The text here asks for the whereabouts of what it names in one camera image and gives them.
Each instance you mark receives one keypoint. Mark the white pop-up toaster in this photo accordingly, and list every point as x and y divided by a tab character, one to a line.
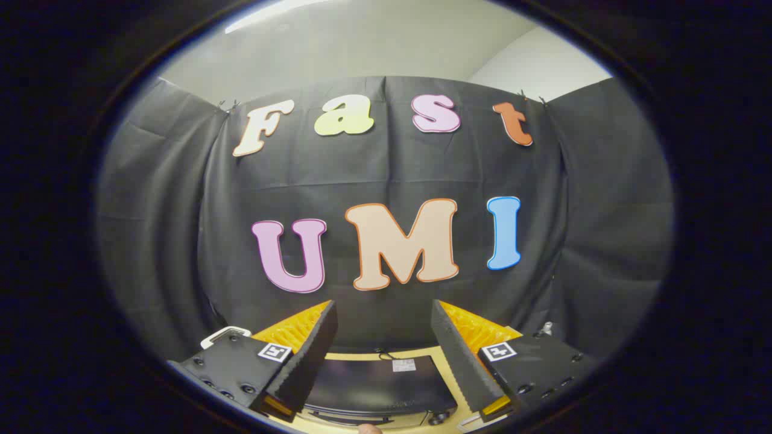
224	331

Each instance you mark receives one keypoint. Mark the black backdrop cloth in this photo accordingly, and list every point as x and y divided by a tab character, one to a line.
386	175

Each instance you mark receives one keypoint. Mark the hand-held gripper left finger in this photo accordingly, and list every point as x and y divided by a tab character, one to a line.
307	355

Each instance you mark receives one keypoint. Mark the pink labelled drink bottle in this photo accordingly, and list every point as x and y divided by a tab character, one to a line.
546	329

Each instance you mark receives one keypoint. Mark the black toaster oven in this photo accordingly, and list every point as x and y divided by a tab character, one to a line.
374	383

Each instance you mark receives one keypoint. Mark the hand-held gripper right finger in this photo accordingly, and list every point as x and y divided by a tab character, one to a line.
461	355

